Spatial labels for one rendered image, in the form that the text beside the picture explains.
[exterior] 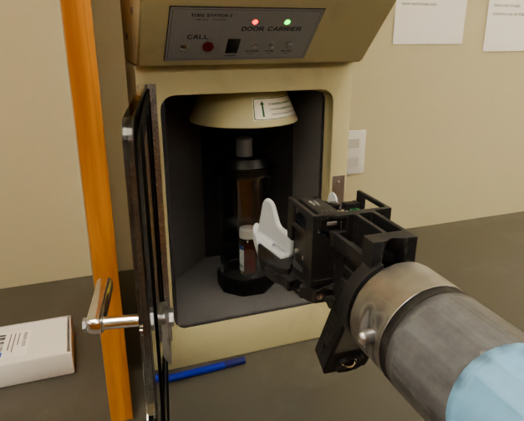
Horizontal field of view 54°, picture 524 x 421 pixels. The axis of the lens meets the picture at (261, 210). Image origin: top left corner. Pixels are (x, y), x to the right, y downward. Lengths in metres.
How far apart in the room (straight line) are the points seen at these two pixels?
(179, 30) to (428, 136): 0.95
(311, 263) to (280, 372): 0.46
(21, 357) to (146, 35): 0.53
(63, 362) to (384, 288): 0.63
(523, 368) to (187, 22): 0.50
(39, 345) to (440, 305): 0.71
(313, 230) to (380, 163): 1.00
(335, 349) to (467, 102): 1.15
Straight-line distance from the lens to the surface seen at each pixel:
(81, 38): 0.61
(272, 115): 0.78
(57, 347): 0.90
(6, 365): 0.89
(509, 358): 0.29
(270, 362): 0.87
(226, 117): 0.77
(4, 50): 1.13
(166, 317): 0.48
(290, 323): 0.89
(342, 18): 0.70
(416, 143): 1.45
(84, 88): 0.61
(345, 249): 0.39
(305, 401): 0.80
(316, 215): 0.40
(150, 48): 0.66
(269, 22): 0.66
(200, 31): 0.65
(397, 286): 0.34
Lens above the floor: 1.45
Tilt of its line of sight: 19 degrees down
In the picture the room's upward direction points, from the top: straight up
